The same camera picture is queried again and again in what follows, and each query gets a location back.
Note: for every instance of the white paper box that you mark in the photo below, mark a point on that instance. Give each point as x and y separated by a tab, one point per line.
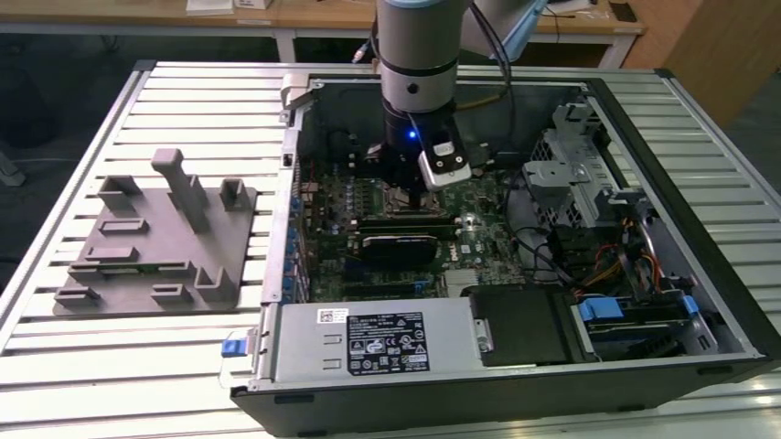
252	3
208	5

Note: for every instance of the silver heat sink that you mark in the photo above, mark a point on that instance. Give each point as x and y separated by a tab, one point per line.
462	281

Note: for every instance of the black label sticker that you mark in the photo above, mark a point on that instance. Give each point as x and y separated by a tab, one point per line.
387	343

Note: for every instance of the small black desk item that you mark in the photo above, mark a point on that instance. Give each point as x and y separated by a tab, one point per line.
624	11

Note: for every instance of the black graphics card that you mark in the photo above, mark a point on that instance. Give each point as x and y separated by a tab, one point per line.
397	249

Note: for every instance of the green motherboard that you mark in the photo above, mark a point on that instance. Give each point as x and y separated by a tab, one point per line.
487	265

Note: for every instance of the wooden desk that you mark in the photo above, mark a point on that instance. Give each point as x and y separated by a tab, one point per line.
152	13

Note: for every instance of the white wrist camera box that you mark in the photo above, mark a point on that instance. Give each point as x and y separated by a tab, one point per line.
449	167

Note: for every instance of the CPU socket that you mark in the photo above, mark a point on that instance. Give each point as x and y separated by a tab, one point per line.
390	211

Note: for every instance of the grey chair base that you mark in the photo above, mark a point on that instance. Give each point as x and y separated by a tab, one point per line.
12	176

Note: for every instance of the small blue plastic tab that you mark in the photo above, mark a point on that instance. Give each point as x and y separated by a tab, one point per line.
690	306

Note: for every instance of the silver power supply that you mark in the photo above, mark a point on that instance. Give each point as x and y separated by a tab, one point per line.
304	343

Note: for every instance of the metal disk bay cage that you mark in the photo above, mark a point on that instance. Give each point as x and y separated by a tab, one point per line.
567	174

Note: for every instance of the grey parts rack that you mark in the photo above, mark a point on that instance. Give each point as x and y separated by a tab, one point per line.
164	238

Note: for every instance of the silver CPU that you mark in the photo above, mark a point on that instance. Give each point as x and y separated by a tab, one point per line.
399	199

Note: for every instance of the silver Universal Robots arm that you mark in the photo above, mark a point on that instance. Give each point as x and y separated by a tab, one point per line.
415	46

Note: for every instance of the black open PC case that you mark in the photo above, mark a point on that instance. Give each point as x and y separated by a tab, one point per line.
427	402

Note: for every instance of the blue plastic latch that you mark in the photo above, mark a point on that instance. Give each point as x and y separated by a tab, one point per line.
232	347

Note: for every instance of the brown wooden cabinet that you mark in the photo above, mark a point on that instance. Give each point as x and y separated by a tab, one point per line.
720	46

